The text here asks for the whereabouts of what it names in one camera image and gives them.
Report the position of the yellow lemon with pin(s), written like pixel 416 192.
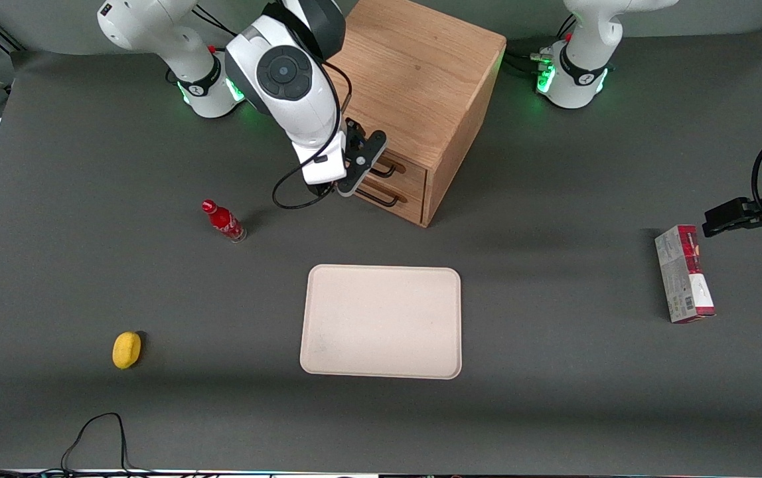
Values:
pixel 127 350

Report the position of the beige plastic tray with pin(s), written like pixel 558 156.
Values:
pixel 381 322

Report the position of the wooden drawer cabinet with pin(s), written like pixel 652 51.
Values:
pixel 421 73

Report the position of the red soda bottle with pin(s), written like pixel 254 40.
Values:
pixel 222 219

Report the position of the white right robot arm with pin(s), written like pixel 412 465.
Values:
pixel 288 106

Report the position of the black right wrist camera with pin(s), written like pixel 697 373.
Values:
pixel 354 139

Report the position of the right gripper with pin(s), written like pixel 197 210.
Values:
pixel 316 188

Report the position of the grey and red carton box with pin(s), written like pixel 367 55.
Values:
pixel 683 279

